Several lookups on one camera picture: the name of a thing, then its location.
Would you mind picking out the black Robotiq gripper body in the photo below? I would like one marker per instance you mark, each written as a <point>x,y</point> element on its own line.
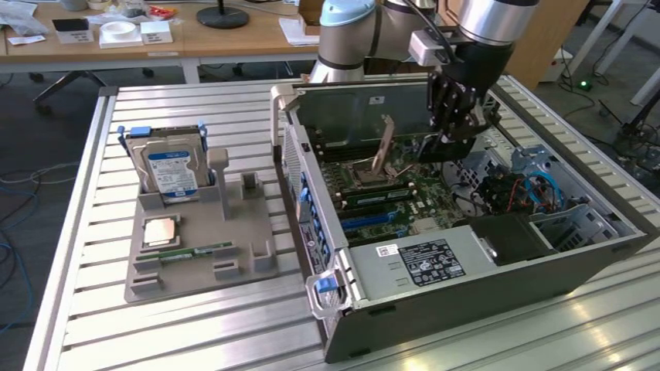
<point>484,65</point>

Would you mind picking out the black graphics card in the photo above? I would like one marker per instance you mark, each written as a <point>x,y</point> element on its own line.
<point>448,148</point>

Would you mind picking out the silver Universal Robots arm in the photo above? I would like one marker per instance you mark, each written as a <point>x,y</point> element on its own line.
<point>340,38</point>

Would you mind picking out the wooden cabinet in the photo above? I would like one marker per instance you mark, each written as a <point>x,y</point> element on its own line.
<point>542,54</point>

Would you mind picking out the device with green light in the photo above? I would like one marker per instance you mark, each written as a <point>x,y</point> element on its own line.
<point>584,84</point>

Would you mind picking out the green motherboard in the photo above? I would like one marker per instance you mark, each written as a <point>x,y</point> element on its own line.
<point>428,201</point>

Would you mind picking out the CPU socket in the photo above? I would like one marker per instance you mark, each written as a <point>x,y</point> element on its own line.
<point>363,178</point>

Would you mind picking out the installed RAM stick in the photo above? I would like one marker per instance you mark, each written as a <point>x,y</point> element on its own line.
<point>376,199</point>

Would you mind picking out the silver chipset heatsink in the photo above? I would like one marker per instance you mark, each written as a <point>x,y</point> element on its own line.
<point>427,225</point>

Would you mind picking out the white paper stack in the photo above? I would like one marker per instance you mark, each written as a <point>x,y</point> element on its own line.
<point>299,33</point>

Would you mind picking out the blue expansion slot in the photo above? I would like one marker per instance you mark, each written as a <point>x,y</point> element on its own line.
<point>368,222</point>

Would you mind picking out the black tripod stand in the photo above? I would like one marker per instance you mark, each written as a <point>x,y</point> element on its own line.
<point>636,127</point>

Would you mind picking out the brown cardboard box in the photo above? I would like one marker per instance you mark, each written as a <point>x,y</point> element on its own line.
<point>310,11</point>

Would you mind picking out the metal disk bay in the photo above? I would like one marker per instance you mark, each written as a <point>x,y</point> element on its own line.
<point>583,228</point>

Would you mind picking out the wooden desk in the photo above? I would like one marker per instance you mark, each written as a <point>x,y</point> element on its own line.
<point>232,42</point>

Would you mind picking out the grey power supply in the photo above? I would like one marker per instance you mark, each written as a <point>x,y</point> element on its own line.
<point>382,278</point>

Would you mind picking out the black round lamp base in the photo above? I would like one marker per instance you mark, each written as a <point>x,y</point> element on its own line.
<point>223,18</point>

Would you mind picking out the grey open PC case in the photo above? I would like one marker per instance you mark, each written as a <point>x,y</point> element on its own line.
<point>464,309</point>

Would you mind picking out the blue case latch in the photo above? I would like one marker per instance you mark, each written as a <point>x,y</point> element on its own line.
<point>324,288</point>

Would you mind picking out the hard disk with blue label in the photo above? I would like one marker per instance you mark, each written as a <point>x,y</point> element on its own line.
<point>170,170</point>

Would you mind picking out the grey plastic parts rack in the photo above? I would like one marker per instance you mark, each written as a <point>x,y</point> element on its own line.
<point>206,232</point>

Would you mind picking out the plain white box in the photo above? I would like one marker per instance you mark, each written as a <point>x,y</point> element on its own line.
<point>156,33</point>

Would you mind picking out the red small item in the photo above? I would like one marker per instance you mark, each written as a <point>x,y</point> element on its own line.
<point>160,13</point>

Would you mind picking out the green RAM stick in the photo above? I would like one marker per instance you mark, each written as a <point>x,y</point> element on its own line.
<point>180,253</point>

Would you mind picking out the white box with tape roll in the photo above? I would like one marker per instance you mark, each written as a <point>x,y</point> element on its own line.
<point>122,35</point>

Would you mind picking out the CPU with copper lid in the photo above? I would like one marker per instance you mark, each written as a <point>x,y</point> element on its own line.
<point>158,232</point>

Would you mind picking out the white box with black top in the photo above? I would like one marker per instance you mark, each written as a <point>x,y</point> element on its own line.
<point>72,31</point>

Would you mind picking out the black chair base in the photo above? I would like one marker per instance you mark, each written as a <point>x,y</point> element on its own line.
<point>56,87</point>

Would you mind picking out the white card with red print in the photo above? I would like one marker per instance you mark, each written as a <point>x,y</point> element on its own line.
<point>26,39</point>

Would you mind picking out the clear plastic bag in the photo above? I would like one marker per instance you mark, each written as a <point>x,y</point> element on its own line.
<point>20,19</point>

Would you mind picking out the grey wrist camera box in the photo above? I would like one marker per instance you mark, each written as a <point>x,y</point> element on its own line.
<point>426,46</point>

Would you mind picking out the white wall unit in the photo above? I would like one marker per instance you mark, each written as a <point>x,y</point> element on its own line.
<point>559,67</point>

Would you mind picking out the white desk frame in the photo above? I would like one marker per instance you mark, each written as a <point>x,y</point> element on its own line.
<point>592,38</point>

